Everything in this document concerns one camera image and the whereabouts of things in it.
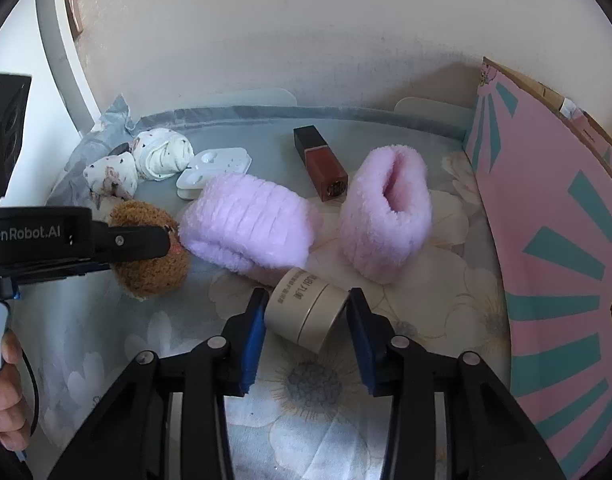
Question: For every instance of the white dotted sock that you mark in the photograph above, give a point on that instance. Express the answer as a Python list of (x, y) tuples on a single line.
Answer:
[(160, 153)]

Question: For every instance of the brown plush toy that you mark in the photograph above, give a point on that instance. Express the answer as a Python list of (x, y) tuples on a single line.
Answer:
[(147, 278)]

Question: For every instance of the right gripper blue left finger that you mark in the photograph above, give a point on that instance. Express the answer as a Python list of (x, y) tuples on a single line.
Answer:
[(220, 366)]

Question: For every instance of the pink fluffy slipper sock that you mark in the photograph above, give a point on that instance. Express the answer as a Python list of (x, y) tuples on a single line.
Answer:
[(387, 215)]

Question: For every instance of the red lipstick with black cap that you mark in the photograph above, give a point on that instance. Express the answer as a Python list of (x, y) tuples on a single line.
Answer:
[(326, 173)]

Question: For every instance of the pink patterned cardboard box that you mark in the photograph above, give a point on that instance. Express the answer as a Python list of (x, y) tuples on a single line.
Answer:
[(543, 168)]

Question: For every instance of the white earphone case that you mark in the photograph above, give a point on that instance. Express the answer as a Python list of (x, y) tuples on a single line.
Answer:
[(209, 164)]

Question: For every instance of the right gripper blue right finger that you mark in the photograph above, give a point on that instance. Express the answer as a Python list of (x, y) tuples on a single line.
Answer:
[(396, 366)]

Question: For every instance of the grey door frame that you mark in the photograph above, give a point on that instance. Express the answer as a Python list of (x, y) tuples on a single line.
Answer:
[(65, 66)]

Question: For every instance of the white patterned sock pink print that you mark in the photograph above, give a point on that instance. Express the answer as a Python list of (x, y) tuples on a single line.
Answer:
[(113, 175)]

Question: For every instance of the small black bottle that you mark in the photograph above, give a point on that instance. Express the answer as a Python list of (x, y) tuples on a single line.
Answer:
[(120, 149)]

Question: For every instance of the person's left hand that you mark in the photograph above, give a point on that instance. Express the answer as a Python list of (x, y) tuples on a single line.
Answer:
[(14, 411)]

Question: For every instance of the beige round cosmetic jar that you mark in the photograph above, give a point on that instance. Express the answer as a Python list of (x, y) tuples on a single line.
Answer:
[(303, 309)]

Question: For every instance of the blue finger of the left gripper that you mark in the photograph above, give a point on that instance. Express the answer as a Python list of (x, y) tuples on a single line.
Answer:
[(118, 244)]

